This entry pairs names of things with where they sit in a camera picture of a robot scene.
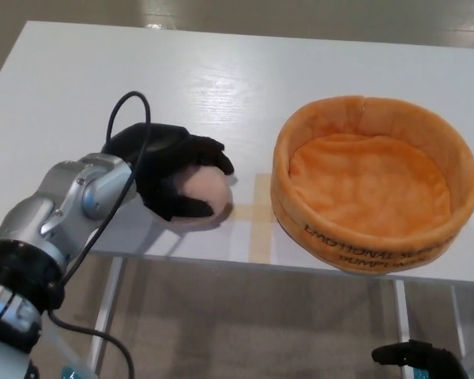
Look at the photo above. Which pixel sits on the beige masking tape strip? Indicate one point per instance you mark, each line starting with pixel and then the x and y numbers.
pixel 261 241
pixel 256 212

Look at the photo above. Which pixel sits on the pink round plush toy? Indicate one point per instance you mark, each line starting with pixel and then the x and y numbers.
pixel 205 187

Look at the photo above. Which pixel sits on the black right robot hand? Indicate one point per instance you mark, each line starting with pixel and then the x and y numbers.
pixel 426 363

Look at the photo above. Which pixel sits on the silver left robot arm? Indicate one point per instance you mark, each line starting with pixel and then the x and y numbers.
pixel 43 221

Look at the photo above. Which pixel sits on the white table leg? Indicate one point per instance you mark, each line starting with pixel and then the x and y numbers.
pixel 461 316
pixel 104 312
pixel 403 312

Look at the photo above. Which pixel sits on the orange plush round basket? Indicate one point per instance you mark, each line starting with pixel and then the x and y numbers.
pixel 367 193

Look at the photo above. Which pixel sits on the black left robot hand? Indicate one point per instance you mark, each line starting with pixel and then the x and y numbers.
pixel 158 158

